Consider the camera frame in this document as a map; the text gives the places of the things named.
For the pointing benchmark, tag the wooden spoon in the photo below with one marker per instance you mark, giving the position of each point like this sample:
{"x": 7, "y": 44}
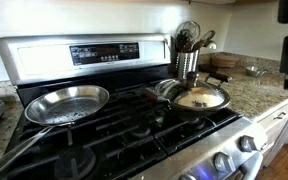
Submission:
{"x": 206, "y": 37}

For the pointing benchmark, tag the small steel bowl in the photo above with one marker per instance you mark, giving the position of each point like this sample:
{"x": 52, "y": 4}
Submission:
{"x": 254, "y": 71}

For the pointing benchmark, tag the white cabinet drawer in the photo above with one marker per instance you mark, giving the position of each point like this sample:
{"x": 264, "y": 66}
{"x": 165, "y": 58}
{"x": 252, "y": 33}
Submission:
{"x": 276, "y": 127}

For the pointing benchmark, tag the left stove knob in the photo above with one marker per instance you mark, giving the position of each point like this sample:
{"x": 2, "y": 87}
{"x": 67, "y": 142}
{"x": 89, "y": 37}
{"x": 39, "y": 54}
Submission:
{"x": 187, "y": 177}

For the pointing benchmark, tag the perforated steel utensil holder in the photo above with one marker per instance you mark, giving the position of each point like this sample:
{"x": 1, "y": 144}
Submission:
{"x": 186, "y": 62}

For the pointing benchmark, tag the steel ladle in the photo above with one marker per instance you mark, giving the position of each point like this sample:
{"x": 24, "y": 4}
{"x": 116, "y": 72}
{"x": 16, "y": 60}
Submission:
{"x": 211, "y": 45}

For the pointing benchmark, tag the stainless steel gas stove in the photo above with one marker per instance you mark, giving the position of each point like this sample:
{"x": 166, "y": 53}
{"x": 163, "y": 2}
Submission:
{"x": 132, "y": 137}

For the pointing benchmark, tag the stove knob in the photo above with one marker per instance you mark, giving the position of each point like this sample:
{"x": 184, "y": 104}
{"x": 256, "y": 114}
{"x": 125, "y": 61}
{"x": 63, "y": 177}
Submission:
{"x": 187, "y": 177}
{"x": 224, "y": 163}
{"x": 247, "y": 143}

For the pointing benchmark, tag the wire mesh skimmer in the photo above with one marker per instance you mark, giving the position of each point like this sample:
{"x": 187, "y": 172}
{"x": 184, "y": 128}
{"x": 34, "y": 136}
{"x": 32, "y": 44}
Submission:
{"x": 190, "y": 26}

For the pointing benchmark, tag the dark wok with handles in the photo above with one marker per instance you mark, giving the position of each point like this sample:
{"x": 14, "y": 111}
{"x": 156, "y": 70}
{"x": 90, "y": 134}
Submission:
{"x": 213, "y": 78}

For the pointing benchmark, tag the right stove knob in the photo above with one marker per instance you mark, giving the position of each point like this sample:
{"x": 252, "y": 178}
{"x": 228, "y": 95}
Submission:
{"x": 247, "y": 143}

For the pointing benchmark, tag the middle stove knob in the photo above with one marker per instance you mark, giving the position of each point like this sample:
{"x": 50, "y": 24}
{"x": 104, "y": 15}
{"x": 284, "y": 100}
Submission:
{"x": 224, "y": 163}

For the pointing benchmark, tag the black slotted spatula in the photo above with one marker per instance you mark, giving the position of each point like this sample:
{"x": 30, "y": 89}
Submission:
{"x": 184, "y": 41}

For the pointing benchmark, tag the empty stainless frying pan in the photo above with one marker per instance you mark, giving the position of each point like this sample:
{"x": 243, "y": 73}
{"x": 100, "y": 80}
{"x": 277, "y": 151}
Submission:
{"x": 59, "y": 108}

